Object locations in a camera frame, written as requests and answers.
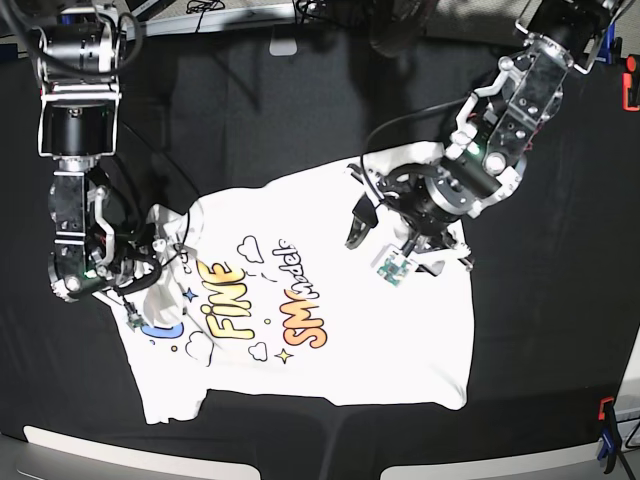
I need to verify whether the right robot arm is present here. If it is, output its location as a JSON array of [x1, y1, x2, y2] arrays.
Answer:
[[3, 1, 164, 302]]

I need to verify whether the orange blue clamp near right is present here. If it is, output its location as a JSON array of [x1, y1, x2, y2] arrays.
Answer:
[[596, 396, 620, 475]]

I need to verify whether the blue clamp far right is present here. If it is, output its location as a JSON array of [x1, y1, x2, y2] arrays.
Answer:
[[596, 21, 622, 65]]

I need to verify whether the grey aluminium rail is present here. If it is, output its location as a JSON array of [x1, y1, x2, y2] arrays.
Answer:
[[141, 1, 295, 37]]

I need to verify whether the black table cloth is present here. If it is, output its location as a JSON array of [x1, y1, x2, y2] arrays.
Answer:
[[1, 29, 639, 479]]

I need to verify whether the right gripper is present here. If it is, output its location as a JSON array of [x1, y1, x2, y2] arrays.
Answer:
[[99, 241, 165, 296]]

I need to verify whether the white printed t-shirt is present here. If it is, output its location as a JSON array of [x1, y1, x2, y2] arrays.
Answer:
[[102, 159, 474, 424]]

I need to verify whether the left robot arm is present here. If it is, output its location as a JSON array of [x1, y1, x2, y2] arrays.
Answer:
[[345, 1, 631, 285]]

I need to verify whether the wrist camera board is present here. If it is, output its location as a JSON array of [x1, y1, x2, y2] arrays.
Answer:
[[371, 244, 418, 287], [122, 297, 146, 331]]

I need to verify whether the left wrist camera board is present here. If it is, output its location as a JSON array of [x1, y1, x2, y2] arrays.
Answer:
[[371, 244, 418, 287]]

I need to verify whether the dark mesh cylinder background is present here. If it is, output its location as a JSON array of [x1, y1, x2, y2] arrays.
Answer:
[[369, 0, 439, 58]]

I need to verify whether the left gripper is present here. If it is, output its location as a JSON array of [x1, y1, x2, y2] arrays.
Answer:
[[345, 197, 473, 275]]

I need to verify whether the orange clamp far right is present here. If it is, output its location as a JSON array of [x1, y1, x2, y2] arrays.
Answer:
[[622, 55, 639, 112]]

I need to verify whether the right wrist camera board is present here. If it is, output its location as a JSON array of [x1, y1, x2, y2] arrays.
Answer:
[[122, 297, 146, 331]]

